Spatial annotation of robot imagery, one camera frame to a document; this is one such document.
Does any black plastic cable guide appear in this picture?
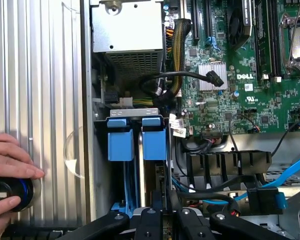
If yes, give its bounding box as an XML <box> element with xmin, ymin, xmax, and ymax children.
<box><xmin>185</xmin><ymin>149</ymin><xmax>273</xmax><ymax>194</ymax></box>

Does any black round control knob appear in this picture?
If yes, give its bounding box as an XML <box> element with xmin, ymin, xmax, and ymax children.
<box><xmin>0</xmin><ymin>176</ymin><xmax>35</xmax><ymax>213</ymax></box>

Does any empty blue disk carrier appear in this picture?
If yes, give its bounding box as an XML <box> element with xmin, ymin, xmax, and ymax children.
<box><xmin>106</xmin><ymin>118</ymin><xmax>141</xmax><ymax>215</ymax></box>

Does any metal locking lever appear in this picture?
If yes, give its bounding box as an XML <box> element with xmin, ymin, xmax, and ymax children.
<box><xmin>287</xmin><ymin>0</ymin><xmax>300</xmax><ymax>70</ymax></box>

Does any braided black yellow cable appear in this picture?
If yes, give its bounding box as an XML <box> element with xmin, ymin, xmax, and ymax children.
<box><xmin>172</xmin><ymin>18</ymin><xmax>192</xmax><ymax>98</ymax></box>

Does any white barcode tag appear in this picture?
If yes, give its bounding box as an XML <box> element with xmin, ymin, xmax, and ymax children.
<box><xmin>168</xmin><ymin>113</ymin><xmax>186</xmax><ymax>138</ymax></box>

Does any thin black wire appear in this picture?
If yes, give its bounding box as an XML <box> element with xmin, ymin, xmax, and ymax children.
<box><xmin>271</xmin><ymin>116</ymin><xmax>300</xmax><ymax>157</ymax></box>

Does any person's left hand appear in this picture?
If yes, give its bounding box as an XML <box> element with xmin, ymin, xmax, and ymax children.
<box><xmin>0</xmin><ymin>133</ymin><xmax>45</xmax><ymax>240</ymax></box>

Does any clear round plastic disc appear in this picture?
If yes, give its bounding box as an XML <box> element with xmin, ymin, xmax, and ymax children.
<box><xmin>63</xmin><ymin>125</ymin><xmax>86</xmax><ymax>180</ymax></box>

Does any silver finned heatsink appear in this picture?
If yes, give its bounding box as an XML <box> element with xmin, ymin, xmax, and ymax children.
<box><xmin>198</xmin><ymin>62</ymin><xmax>228</xmax><ymax>92</ymax></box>

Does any silver power supply unit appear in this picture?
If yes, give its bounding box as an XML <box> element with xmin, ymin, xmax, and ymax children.
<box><xmin>91</xmin><ymin>0</ymin><xmax>165</xmax><ymax>78</ymax></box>

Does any light blue data wire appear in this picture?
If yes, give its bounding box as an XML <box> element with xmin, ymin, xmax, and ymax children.
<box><xmin>233</xmin><ymin>146</ymin><xmax>300</xmax><ymax>203</ymax></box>

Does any black sleeved wire with plug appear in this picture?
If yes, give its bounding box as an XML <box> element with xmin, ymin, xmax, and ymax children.
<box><xmin>139</xmin><ymin>70</ymin><xmax>225</xmax><ymax>97</ymax></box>

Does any black expansion slot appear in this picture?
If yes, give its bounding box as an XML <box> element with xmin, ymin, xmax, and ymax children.
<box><xmin>204</xmin><ymin>0</ymin><xmax>214</xmax><ymax>38</ymax></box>
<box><xmin>191</xmin><ymin>0</ymin><xmax>201</xmax><ymax>41</ymax></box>

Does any installed green RAM stick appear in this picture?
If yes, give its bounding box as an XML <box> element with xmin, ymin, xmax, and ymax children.
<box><xmin>254</xmin><ymin>0</ymin><xmax>273</xmax><ymax>80</ymax></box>

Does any grey disk bay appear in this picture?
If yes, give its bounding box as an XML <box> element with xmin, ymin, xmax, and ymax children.
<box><xmin>92</xmin><ymin>107</ymin><xmax>173</xmax><ymax>218</ymax></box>

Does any green Dell motherboard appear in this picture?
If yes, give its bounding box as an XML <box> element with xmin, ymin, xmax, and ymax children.
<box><xmin>162</xmin><ymin>0</ymin><xmax>300</xmax><ymax>138</ymax></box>

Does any black wire blue-tabbed plug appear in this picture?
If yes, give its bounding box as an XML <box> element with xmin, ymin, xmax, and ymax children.
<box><xmin>188</xmin><ymin>174</ymin><xmax>289</xmax><ymax>216</ymax></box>

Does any open grey PC case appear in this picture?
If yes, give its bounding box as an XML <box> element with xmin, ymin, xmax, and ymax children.
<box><xmin>79</xmin><ymin>0</ymin><xmax>300</xmax><ymax>240</ymax></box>

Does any black plastic frame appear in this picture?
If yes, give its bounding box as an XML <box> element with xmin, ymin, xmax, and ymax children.
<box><xmin>4</xmin><ymin>223</ymin><xmax>73</xmax><ymax>240</ymax></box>

